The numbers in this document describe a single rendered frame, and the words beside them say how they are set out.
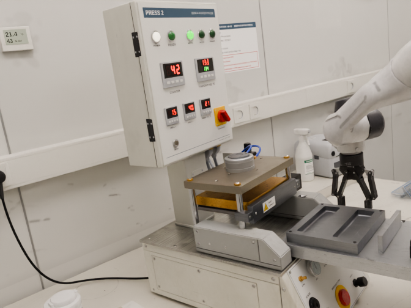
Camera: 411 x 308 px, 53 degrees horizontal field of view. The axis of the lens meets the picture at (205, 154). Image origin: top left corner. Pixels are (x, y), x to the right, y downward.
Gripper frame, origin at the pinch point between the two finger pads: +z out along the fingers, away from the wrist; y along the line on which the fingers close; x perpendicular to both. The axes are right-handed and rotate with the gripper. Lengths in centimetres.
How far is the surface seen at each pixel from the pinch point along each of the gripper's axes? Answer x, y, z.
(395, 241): -43, 25, -12
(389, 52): 162, -33, -45
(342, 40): 108, -43, -58
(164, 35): -51, -26, -64
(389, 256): -50, 26, -12
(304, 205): -31.7, -1.7, -13.3
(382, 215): -34.8, 20.1, -14.3
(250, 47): 34, -57, -60
